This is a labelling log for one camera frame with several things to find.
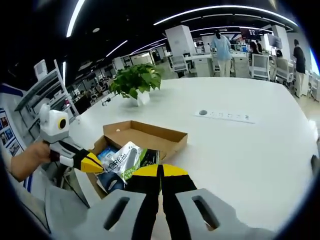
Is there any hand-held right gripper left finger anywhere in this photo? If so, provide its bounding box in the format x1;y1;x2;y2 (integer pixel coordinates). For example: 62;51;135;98
86;163;162;240

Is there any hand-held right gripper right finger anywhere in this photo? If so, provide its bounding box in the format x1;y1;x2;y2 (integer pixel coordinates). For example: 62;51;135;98
160;163;238;240

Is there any white sachet packet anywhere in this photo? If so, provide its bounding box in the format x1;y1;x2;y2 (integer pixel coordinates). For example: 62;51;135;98
103;141;144;176

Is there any dark green packet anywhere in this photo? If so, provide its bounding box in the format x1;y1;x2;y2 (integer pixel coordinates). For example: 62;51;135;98
122;148;161;181

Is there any brown cardboard shoe box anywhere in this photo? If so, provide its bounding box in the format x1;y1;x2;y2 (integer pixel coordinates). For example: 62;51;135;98
86;120;189;200

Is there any white storage box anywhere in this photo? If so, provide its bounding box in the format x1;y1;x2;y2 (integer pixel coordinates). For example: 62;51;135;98
33;59;48;81

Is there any person's right hand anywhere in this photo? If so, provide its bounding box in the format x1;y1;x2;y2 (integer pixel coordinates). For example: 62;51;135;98
152;195;172;240

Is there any person's left hand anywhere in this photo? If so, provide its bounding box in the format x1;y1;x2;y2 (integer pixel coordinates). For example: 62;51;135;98
29;141;53;165

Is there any light blue small packet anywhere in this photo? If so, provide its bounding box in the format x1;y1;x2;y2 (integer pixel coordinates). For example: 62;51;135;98
96;147;119;164

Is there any dark blue packet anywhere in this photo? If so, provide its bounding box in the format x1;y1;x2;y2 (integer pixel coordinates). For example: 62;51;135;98
96;172;126;195

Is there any grey metal shelf rack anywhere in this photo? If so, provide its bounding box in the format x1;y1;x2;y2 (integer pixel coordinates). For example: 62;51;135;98
13;59;81;141

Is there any potted green plant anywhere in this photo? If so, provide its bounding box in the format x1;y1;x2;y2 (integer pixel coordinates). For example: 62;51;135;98
108;63;163;107

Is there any white table socket strip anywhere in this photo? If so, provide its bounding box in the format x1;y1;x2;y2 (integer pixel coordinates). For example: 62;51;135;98
192;108;256;125

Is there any white mesh office chair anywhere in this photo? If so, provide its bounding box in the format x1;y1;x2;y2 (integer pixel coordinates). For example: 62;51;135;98
274;58;295;87
171;55;189;74
249;53;271;81

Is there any dark display screen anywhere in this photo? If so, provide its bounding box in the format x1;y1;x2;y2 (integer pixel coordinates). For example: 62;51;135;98
239;27;262;40

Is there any wall poster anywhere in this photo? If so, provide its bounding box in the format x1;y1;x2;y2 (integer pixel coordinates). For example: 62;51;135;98
0;107;25;156

